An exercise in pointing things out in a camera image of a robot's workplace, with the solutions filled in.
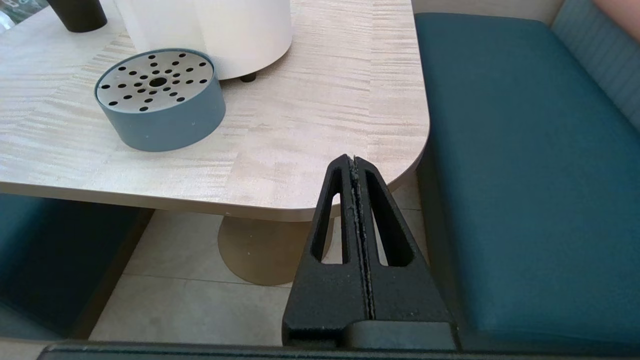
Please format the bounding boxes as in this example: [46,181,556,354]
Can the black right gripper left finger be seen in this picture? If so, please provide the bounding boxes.
[281,154,375,348]

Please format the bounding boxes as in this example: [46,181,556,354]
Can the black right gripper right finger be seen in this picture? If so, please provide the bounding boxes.
[354,156,456,325]

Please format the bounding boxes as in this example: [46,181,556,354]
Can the large tea beverage dispenser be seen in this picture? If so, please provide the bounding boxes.
[114,0,293,83]

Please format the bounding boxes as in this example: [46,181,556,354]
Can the dark grey tall cup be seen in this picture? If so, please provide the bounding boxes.
[46,0,108,34]

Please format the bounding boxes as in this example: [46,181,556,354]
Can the teal upholstered bench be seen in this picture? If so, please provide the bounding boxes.
[0,194,154,342]
[414,0,640,351]

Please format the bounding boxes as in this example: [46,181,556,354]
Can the blue perforated drip tray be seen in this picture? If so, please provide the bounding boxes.
[94,48,227,152]

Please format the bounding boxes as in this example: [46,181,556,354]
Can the pink bolster cushion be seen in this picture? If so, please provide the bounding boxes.
[592,0,640,28]

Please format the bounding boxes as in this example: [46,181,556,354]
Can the printed plastic tissue packet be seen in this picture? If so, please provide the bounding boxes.
[0,0,51,32]

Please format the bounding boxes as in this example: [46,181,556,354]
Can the beige table pedestal base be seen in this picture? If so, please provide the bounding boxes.
[218,202,346,286]

